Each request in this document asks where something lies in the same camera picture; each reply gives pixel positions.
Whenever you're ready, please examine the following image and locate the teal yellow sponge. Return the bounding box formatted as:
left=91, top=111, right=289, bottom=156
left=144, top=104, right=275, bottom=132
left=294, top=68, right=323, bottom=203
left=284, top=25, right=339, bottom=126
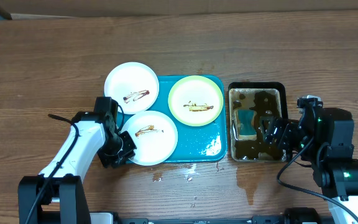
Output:
left=237, top=109, right=257, bottom=141

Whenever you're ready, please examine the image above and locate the white plate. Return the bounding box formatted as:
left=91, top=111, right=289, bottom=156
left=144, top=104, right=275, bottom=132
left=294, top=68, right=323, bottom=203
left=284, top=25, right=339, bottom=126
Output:
left=122, top=111, right=178, bottom=166
left=104, top=62, right=159, bottom=114

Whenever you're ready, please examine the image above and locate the yellow-green rimmed plate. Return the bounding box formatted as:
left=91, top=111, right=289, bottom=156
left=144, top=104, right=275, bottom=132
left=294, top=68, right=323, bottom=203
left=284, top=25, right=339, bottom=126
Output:
left=168, top=75, right=224, bottom=127

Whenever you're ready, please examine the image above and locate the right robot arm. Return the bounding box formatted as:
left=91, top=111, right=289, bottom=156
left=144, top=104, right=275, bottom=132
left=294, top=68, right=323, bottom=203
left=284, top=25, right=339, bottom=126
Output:
left=260, top=108, right=358, bottom=223

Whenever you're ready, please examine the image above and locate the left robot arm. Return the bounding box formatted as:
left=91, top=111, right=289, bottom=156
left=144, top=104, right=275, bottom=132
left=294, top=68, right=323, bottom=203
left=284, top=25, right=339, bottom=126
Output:
left=18, top=111, right=136, bottom=223

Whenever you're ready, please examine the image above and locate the black rinse tray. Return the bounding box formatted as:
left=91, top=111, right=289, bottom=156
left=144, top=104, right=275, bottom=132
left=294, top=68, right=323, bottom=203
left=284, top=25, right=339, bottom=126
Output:
left=228, top=82, right=289, bottom=162

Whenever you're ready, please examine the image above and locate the teal plastic tray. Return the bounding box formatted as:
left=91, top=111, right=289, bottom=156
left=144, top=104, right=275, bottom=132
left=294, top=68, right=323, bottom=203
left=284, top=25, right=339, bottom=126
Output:
left=116, top=75, right=228, bottom=164

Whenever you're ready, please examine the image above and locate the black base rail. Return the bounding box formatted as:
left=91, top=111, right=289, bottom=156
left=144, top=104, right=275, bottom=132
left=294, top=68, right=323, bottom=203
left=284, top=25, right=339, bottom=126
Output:
left=88, top=211, right=332, bottom=224

